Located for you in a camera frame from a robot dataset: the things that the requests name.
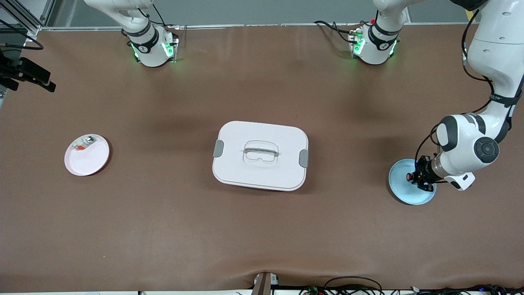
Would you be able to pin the white lidded storage box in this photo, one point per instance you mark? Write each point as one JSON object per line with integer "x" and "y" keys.
{"x": 260, "y": 172}

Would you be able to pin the pink round plate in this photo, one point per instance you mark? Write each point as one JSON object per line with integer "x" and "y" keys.
{"x": 88, "y": 164}

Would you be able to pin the orange and black switch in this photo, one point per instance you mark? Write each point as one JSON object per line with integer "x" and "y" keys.
{"x": 411, "y": 176}

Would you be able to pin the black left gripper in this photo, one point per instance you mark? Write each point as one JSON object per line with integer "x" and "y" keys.
{"x": 425, "y": 168}

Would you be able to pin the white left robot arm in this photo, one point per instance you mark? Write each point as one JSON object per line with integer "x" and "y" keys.
{"x": 462, "y": 147}

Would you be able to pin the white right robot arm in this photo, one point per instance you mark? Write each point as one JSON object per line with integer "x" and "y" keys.
{"x": 149, "y": 53}

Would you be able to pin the brown table cover sheet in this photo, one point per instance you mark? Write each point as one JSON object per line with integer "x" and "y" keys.
{"x": 163, "y": 229}

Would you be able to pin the silver table edge rail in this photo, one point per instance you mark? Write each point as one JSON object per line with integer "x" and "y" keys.
{"x": 266, "y": 25}

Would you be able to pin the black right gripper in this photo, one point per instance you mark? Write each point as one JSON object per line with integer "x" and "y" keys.
{"x": 15, "y": 69}

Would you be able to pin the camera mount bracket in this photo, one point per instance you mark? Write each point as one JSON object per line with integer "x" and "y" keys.
{"x": 264, "y": 284}

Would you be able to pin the light blue round plate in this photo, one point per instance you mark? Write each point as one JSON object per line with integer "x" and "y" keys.
{"x": 403, "y": 192}

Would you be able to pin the aluminium frame corner post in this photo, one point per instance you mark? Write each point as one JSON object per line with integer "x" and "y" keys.
{"x": 30, "y": 25}

